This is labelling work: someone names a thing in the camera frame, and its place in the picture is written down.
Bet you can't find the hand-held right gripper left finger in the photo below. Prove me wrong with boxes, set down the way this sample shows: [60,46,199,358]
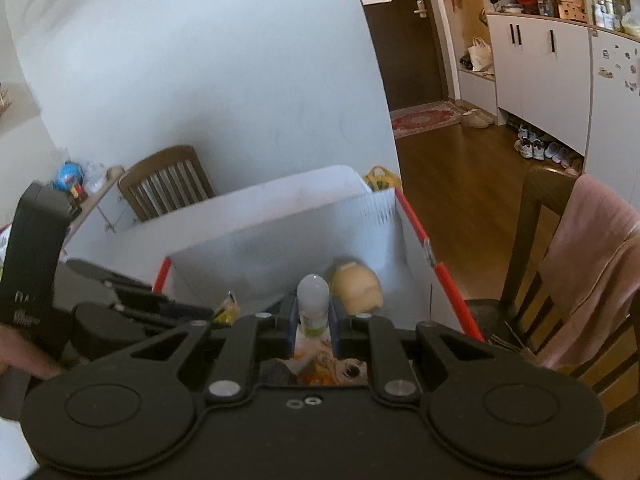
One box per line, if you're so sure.
[131,296,300,406]

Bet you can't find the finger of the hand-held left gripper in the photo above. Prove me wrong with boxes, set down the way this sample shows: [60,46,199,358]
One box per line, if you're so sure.
[67,259,155,293]
[106,282,216,331]

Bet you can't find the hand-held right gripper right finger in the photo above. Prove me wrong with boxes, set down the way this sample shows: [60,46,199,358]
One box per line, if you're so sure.
[327,297,500,405]

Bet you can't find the white roll-on bottle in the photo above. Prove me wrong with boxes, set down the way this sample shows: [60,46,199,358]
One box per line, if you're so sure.
[297,274,331,337]

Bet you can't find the plush doll keychain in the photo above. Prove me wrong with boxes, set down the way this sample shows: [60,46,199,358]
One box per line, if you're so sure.
[320,352,368,386]

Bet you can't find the tan plush toy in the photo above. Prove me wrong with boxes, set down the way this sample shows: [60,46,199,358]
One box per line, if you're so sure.
[331,259,385,317]

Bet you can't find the red cardboard box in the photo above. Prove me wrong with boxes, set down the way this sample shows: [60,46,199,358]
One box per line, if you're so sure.
[152,189,485,343]

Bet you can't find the person's left hand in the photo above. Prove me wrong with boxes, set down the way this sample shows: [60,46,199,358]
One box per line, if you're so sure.
[0,325,66,381]

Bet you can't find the clear plastic bag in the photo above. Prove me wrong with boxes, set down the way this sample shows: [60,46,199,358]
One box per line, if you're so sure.
[82,160,108,193]

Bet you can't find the wooden slat-back chair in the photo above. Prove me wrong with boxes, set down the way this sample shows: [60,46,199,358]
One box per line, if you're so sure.
[117,145,217,222]

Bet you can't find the yellow bag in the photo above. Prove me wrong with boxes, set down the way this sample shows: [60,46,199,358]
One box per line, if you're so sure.
[364,165,403,193]

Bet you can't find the dark wooden chair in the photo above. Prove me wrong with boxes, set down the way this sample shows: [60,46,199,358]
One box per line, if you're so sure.
[462,167,640,441]

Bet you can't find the red patterned rug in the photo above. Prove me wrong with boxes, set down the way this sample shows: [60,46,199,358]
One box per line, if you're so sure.
[390,101,471,141]

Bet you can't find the beige boots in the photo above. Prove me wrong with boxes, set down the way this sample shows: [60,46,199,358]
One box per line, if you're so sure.
[460,109,496,128]

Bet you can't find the pink towel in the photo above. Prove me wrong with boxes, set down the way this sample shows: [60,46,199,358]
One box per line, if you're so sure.
[537,174,640,371]

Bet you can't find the brown door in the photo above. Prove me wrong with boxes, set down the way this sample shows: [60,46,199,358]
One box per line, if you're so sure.
[347,0,453,111]

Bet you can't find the pale slippers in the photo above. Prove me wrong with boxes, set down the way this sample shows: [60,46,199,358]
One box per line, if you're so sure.
[544,141,583,173]

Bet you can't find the white tote bag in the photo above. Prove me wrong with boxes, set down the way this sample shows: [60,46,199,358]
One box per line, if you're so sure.
[467,36,495,72]

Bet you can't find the white wall cabinet unit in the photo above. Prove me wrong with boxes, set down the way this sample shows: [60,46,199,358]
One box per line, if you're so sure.
[425,0,640,191]

